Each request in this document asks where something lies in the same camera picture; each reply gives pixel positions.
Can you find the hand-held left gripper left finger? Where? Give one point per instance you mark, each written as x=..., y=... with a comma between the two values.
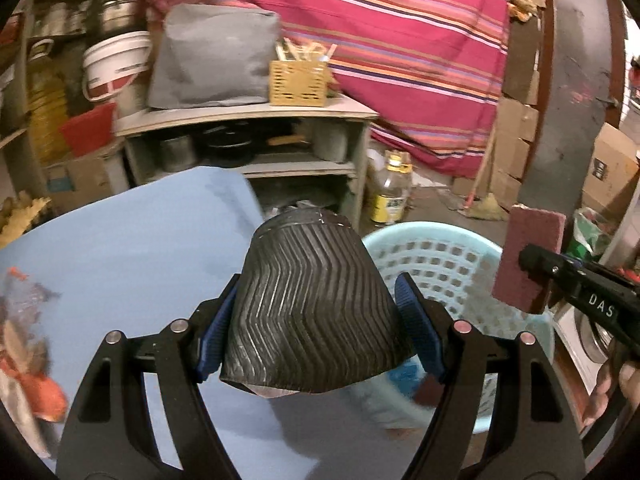
x=215, y=332

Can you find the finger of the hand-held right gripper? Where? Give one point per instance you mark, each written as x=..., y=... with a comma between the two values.
x=540, y=260

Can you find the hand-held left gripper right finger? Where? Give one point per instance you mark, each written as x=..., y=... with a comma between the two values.
x=416, y=332

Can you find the maroon scouring pad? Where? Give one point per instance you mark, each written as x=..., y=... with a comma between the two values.
x=530, y=225

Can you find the light blue plastic basket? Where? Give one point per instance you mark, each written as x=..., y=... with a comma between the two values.
x=450, y=260

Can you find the black ribbed rubber piece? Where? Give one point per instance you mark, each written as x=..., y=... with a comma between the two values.
x=310, y=310

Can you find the clear orange plastic wrapper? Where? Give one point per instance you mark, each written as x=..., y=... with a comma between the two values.
x=45, y=400

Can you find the person's right hand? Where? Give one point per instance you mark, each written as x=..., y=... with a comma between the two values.
x=627, y=385

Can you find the steel gas stove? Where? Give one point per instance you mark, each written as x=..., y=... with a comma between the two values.
x=590, y=340

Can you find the green plastic bag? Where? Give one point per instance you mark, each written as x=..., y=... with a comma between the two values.
x=592, y=235

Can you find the straw broom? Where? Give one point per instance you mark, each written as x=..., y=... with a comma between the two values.
x=487, y=207

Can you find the printed cardboard box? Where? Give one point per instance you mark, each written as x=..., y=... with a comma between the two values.
x=612, y=165

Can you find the stack of cardboard boxes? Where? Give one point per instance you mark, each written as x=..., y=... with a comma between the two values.
x=515, y=125

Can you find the clear bottle yellow label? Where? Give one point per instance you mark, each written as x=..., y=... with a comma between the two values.
x=390, y=195

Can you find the dark grey door panel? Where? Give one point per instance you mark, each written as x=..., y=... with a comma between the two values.
x=575, y=85

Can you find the small steel pot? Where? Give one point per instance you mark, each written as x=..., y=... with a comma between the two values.
x=177, y=155

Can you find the black pan stack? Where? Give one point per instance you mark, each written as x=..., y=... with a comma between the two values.
x=225, y=147

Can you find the brown cardboard box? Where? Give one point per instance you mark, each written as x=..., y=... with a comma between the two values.
x=85, y=175

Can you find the grey metal pot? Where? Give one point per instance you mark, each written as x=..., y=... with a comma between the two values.
x=330, y=140

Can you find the grey shelf cabinet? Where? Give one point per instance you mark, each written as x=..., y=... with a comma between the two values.
x=240, y=115

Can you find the yellow crumpled foam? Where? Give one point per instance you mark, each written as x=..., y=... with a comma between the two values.
x=22, y=217

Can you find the red plastic tray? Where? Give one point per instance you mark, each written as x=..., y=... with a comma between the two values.
x=87, y=130

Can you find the red striped blanket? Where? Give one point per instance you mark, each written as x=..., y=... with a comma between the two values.
x=400, y=60

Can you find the yellow crumpled cloth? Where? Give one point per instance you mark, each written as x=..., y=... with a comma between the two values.
x=525, y=2

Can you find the yellow woven basket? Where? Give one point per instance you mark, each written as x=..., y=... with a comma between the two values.
x=300, y=85

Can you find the grey fabric bag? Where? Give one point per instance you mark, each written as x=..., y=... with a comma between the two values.
x=215, y=55

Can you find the large yellow oil jug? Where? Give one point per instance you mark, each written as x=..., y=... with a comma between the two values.
x=47, y=110

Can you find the white plastic bucket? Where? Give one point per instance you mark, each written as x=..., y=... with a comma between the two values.
x=117, y=70

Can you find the wooden storage shelf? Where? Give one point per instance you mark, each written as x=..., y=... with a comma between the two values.
x=15, y=135

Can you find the bundle of wooden utensils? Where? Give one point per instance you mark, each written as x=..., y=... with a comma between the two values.
x=305, y=52

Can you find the steel cooking pot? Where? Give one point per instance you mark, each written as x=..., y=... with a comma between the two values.
x=120, y=10

